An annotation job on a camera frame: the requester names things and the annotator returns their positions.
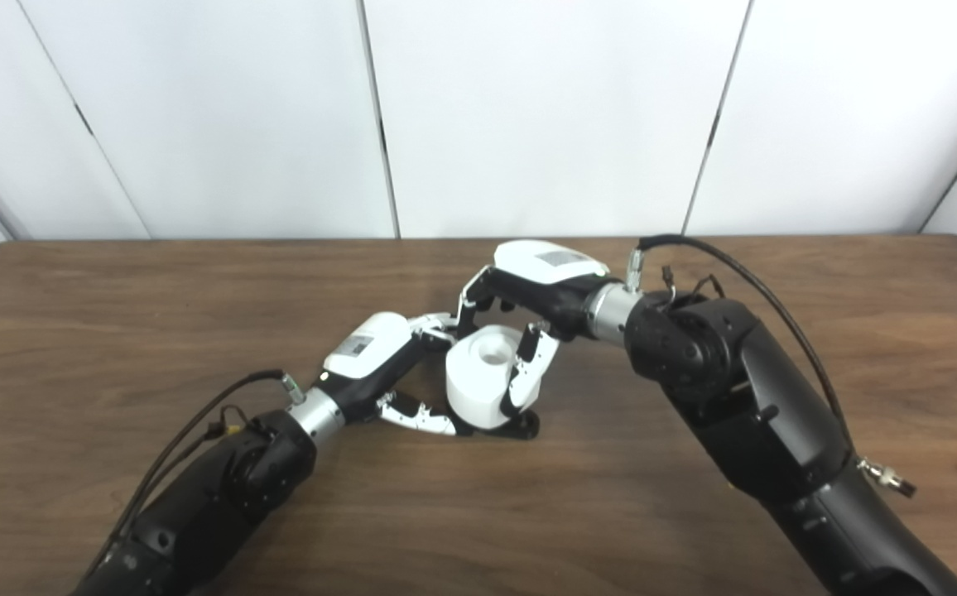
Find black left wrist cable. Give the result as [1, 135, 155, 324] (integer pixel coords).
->
[85, 369, 305, 580]

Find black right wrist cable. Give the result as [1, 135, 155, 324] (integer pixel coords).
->
[626, 234, 918, 499]

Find thin dark loose wires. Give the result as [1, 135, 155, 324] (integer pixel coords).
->
[659, 265, 728, 303]

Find thin wires with yellow connector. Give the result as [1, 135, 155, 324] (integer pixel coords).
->
[205, 404, 252, 440]

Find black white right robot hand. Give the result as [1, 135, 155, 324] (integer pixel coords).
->
[455, 240, 612, 419]

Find black plastic holder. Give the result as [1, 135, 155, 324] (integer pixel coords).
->
[450, 406, 541, 440]

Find round white plastic piece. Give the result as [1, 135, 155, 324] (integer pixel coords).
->
[445, 324, 529, 431]

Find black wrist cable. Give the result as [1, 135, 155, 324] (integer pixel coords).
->
[85, 369, 305, 580]
[626, 234, 918, 499]

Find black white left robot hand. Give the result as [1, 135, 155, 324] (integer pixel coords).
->
[313, 311, 459, 437]

